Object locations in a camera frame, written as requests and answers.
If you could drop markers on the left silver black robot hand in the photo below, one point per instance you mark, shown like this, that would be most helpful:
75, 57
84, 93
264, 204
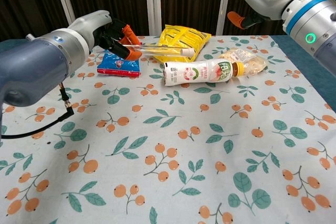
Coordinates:
94, 23

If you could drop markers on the clear glass tube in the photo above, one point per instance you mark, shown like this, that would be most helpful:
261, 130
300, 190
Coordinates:
157, 50

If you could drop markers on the small white cap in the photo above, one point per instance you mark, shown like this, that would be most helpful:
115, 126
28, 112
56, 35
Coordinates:
187, 52

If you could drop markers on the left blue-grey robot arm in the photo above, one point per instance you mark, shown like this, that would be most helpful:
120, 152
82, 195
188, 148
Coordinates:
31, 72

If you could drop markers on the blue red snack bag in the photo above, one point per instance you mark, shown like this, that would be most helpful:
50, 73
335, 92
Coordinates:
120, 66

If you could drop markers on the clear bag of beige snacks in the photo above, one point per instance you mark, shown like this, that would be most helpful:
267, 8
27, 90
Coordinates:
252, 61

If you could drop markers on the yellow snack bag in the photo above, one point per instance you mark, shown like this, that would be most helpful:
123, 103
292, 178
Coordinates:
183, 37

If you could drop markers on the white bottle with yellow cap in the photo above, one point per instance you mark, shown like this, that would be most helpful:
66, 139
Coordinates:
199, 73

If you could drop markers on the floral orange green tablecloth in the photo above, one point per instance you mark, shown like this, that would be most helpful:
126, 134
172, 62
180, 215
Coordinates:
168, 142

